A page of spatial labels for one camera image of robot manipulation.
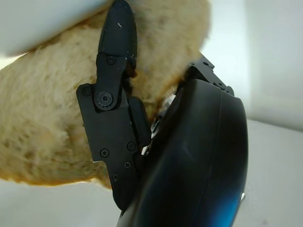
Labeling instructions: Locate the white two-slot toaster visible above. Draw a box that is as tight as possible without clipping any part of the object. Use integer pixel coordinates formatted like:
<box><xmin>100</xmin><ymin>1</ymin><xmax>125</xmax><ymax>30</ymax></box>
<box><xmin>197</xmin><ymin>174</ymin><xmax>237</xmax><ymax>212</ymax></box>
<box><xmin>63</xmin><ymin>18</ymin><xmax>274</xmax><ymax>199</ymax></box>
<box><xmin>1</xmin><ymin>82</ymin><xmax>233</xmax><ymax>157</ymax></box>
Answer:
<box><xmin>0</xmin><ymin>0</ymin><xmax>119</xmax><ymax>57</ymax></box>

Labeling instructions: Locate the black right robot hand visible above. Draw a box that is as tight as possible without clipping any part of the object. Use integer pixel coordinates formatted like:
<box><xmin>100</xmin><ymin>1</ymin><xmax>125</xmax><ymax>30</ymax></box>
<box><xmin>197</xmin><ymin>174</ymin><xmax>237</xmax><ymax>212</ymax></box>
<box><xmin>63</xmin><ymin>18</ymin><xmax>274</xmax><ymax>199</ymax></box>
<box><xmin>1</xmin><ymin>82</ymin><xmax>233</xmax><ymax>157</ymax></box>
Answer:
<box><xmin>75</xmin><ymin>0</ymin><xmax>250</xmax><ymax>227</ymax></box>

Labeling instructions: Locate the slice of brown bread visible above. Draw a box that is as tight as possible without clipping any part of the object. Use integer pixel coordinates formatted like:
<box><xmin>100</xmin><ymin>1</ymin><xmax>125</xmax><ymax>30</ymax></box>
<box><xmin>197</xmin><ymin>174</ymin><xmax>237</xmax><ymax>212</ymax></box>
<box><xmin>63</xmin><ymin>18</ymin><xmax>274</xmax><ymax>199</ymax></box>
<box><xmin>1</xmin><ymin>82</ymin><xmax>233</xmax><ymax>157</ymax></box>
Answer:
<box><xmin>0</xmin><ymin>0</ymin><xmax>213</xmax><ymax>189</ymax></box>

